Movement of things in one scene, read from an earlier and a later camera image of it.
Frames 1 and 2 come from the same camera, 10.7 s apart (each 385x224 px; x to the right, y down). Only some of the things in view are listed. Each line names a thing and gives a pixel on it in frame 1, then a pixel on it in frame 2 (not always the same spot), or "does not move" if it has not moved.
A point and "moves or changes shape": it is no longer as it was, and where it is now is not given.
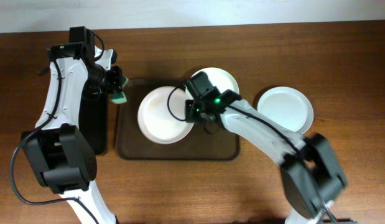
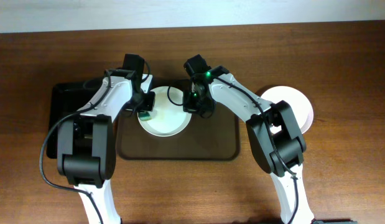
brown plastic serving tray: x=200 y=144 does not move
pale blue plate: x=288 y=106 does not move
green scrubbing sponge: x=119 y=98 moves or changes shape
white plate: x=162 y=114 to x=308 y=123
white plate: x=221 y=79 moves or changes shape
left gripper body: x=102 y=79 to x=143 y=101
